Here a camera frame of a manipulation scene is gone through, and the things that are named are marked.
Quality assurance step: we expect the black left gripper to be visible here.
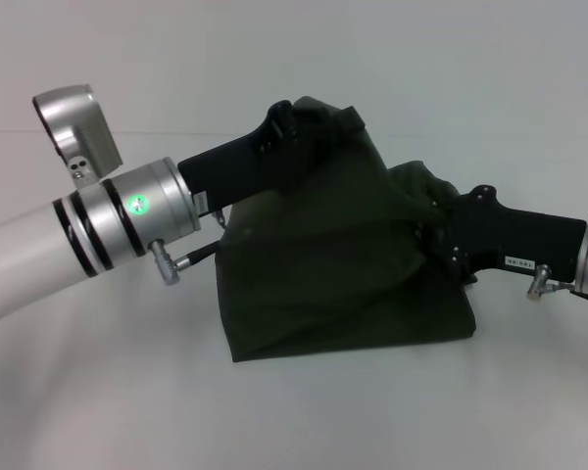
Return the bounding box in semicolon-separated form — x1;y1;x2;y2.
177;100;369;217

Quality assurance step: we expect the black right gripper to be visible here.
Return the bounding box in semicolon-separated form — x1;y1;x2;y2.
411;184;588;283

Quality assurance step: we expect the dark green shirt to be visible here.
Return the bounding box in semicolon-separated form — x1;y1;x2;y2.
214;95;480;364

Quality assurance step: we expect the cable with silver connector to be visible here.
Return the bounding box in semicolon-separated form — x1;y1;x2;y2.
526;263;582;301

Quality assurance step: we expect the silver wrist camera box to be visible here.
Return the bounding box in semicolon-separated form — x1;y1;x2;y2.
31;83;124;190

